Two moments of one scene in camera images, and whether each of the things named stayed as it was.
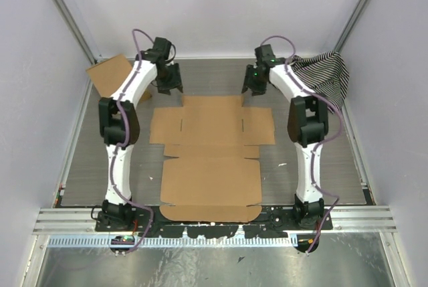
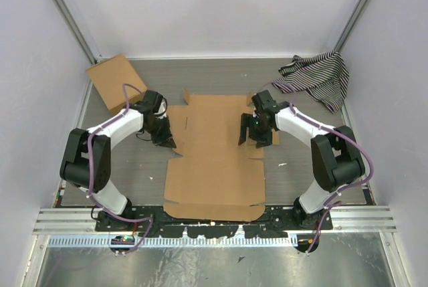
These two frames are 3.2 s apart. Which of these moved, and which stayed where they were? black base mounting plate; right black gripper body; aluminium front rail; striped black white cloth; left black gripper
Moved: right black gripper body; left black gripper
Stayed: striped black white cloth; aluminium front rail; black base mounting plate
